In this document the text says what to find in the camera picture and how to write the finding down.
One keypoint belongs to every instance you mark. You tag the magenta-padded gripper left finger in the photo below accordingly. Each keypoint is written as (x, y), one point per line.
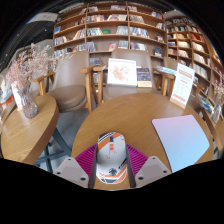
(85, 160)

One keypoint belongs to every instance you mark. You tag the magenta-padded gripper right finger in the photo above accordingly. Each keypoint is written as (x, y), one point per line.
(137, 160)

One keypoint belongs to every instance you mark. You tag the white orange patterned computer mouse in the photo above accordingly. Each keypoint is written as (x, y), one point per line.
(111, 156)

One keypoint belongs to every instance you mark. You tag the pink blue gradient mouse pad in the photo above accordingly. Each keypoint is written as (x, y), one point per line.
(181, 143)

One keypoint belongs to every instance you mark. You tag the round wooden side table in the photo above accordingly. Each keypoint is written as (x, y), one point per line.
(26, 133)
(218, 133)

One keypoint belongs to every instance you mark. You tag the glass vase with pink flowers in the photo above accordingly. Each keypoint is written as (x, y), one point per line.
(28, 105)

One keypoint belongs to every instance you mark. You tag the dark cover book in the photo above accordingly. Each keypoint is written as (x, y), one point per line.
(144, 77)

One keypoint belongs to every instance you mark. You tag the beige upholstered wooden armchair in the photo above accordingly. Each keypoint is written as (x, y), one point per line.
(68, 78)
(130, 55)
(171, 63)

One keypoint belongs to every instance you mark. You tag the white red table sign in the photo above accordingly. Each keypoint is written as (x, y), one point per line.
(182, 85)

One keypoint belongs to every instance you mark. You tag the stack of magazines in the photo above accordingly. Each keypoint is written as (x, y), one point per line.
(206, 104)

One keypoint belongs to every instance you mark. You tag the white picture with pink drawing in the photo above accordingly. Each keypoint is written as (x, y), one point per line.
(121, 72)

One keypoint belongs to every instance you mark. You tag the glass vase with pale flowers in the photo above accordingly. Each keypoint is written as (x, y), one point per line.
(216, 113)

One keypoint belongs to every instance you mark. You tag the small white orange sign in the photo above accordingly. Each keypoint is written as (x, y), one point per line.
(16, 96)

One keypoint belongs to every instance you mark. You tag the orange display table with books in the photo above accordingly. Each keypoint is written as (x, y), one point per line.
(5, 96)

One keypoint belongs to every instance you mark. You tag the small distant wooden bookshelf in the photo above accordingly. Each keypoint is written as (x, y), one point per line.
(24, 54)

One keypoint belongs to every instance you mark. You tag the angled wooden bookshelf with books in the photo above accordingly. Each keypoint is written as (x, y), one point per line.
(196, 46)

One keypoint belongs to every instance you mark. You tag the wide wooden bookshelf with books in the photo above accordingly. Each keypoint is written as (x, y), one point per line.
(106, 30)

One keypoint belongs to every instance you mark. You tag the white hanging ceiling sign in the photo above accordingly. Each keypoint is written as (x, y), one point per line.
(42, 17)

